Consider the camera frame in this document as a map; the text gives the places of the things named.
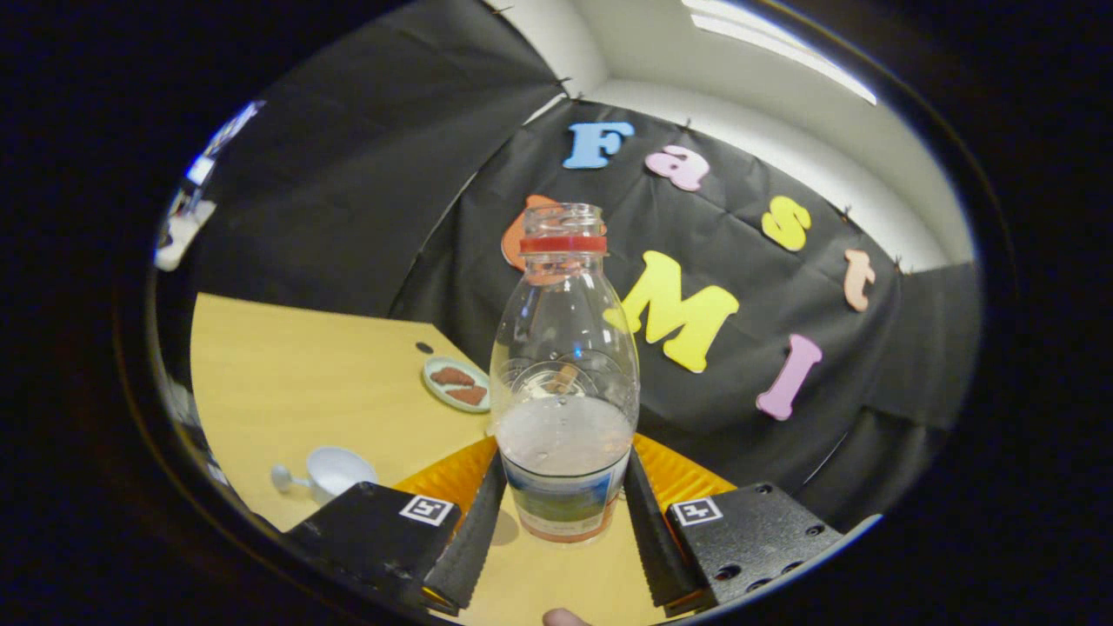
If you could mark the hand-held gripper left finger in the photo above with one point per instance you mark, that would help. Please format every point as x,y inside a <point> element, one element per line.
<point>374,539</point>

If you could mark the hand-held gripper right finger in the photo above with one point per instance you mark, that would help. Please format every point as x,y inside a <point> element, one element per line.
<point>756,539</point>

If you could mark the white cup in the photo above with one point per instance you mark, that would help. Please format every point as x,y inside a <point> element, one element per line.
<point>339,474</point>

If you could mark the round brown coaster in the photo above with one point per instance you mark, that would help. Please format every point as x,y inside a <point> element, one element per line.
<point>506,527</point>

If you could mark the clear plastic juice bottle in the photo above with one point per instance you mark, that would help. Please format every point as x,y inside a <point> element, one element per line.
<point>565,348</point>

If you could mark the pale green plate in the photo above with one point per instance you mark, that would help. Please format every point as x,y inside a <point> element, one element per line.
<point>435,387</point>

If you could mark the wooden table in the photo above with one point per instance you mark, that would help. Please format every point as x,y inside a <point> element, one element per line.
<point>304,382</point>

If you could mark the brown meat piece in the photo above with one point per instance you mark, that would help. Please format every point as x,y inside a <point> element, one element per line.
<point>469,396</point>
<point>452,376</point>

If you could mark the ceiling light panel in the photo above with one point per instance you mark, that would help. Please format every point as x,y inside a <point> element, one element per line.
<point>783,48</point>

